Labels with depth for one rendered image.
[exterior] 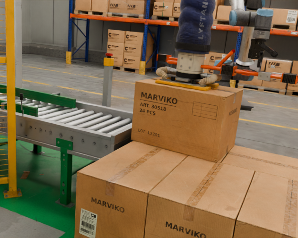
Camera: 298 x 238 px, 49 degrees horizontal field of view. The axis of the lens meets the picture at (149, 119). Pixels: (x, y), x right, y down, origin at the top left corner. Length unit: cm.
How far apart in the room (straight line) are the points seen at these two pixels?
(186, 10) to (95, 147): 102
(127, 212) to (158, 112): 71
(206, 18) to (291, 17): 720
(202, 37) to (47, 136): 124
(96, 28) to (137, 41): 264
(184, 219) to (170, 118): 74
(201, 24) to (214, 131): 64
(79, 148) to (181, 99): 76
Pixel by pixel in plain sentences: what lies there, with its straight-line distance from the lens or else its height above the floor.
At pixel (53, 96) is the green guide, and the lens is 306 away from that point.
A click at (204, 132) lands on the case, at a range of 198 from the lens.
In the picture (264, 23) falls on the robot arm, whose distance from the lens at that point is 205.
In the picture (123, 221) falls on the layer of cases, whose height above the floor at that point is 36.
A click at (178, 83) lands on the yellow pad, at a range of 206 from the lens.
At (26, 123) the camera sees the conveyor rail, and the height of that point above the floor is 55.
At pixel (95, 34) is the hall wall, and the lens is 1248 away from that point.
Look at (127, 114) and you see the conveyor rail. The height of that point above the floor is 57.
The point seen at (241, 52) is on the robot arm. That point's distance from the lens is 286.
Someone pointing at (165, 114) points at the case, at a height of 77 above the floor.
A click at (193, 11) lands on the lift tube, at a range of 207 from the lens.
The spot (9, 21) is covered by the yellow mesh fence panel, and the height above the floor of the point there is 124.
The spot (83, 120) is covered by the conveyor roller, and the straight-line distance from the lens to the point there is 264.
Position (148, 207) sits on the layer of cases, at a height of 47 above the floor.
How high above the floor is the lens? 125
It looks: 15 degrees down
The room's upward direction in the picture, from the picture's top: 5 degrees clockwise
